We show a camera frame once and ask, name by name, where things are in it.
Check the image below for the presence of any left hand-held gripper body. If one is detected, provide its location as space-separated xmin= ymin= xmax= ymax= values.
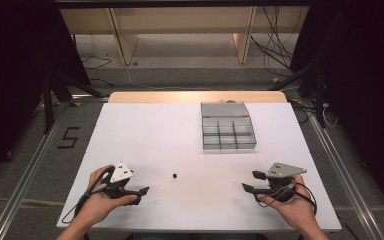
xmin=103 ymin=161 xmax=135 ymax=200

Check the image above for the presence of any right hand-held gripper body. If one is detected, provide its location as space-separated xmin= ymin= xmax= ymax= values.
xmin=265 ymin=162 xmax=308 ymax=203

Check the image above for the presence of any person's right hand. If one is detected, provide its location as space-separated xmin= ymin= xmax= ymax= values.
xmin=256 ymin=175 xmax=318 ymax=232

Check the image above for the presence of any person's left hand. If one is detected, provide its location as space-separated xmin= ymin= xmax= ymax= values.
xmin=75 ymin=164 xmax=138 ymax=231

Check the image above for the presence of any clear plastic compartment box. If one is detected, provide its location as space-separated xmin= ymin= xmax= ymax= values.
xmin=200 ymin=101 xmax=258 ymax=151

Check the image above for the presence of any black tripod stand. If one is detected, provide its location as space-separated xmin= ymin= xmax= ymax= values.
xmin=268 ymin=56 xmax=329 ymax=130
xmin=40 ymin=64 xmax=105 ymax=135

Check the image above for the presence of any beige wooden desk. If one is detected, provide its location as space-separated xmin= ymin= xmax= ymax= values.
xmin=59 ymin=6 xmax=310 ymax=66

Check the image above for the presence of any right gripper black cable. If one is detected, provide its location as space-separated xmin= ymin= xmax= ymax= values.
xmin=256 ymin=181 xmax=318 ymax=216

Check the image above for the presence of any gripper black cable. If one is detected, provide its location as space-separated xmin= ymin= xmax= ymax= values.
xmin=256 ymin=181 xmax=318 ymax=216
xmin=60 ymin=166 xmax=114 ymax=225

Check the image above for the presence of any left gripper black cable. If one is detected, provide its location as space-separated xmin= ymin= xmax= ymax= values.
xmin=60 ymin=166 xmax=114 ymax=225

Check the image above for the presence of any aluminium floor rail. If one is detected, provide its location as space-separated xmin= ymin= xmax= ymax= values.
xmin=0 ymin=102 xmax=74 ymax=240
xmin=307 ymin=112 xmax=384 ymax=240

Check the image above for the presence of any white cable with plug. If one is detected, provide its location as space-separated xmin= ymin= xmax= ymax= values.
xmin=321 ymin=102 xmax=339 ymax=129

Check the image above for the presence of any black floor cable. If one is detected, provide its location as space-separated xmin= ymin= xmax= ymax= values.
xmin=80 ymin=55 xmax=115 ymax=88

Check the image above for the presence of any bundle of black floor cables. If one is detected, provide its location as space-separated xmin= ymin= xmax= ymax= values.
xmin=249 ymin=6 xmax=303 ymax=72

